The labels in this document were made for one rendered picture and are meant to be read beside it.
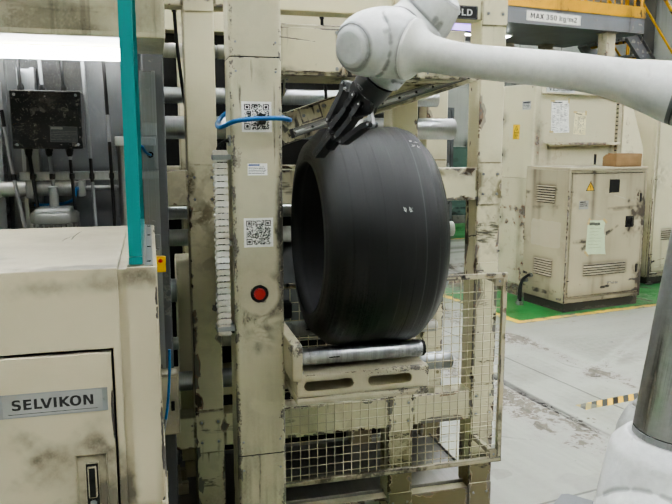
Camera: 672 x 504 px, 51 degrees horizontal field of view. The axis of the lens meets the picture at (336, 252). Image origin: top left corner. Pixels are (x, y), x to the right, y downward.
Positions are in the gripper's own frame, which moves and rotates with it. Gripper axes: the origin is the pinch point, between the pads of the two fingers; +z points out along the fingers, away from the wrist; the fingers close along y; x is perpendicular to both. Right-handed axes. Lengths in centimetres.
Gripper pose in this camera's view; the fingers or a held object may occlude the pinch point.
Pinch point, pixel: (326, 145)
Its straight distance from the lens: 153.2
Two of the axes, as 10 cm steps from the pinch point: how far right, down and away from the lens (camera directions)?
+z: -5.3, 5.7, 6.3
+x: 7.2, -0.9, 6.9
